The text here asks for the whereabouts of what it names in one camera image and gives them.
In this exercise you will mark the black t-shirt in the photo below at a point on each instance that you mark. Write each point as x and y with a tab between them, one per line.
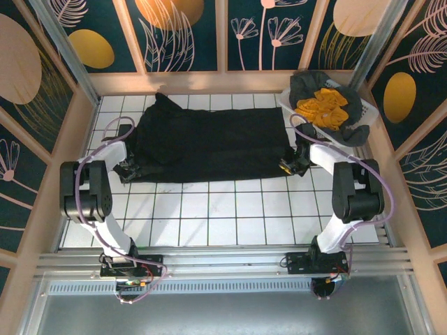
209	146

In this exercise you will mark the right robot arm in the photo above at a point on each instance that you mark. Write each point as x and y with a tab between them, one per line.
335	237

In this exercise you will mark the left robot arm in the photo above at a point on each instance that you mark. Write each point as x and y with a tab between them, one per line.
115	237

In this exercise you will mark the mustard yellow t-shirt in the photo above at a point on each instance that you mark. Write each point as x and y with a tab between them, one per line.
324	111

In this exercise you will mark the grey t-shirt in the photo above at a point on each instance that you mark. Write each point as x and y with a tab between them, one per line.
307	87

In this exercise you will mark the white plastic laundry basket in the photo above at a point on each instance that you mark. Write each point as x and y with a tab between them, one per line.
370	113

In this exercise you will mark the grey sheet metal tray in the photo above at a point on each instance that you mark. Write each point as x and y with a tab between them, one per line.
223	314

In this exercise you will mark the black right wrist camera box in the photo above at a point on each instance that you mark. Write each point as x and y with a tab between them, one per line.
306	132

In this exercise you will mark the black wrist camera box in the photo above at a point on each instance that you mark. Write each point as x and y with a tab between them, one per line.
306	132
123	132

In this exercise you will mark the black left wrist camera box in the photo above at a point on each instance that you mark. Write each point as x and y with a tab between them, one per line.
123	132

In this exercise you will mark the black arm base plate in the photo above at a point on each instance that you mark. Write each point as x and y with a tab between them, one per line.
153	260
297	265

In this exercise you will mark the single flower wall panel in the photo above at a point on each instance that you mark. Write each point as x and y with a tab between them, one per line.
21	195

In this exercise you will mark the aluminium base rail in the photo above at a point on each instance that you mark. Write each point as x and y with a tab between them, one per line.
223	261

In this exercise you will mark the pink flowers wall panel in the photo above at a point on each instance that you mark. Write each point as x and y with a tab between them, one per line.
251	52

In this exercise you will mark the yellow oval feather wall panel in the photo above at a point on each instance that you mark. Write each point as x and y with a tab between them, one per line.
91	49
399	97

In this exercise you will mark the aluminium frame post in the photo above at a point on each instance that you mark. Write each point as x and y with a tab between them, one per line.
379	38
71	57

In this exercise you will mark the feather leaves wall panel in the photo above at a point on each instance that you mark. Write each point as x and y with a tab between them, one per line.
429	181

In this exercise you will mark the beige circle grass wall panel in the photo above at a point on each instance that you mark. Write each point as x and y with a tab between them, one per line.
17	59
352	17

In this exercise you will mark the orange circle leaves wall panel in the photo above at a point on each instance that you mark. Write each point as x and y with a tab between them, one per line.
167	14

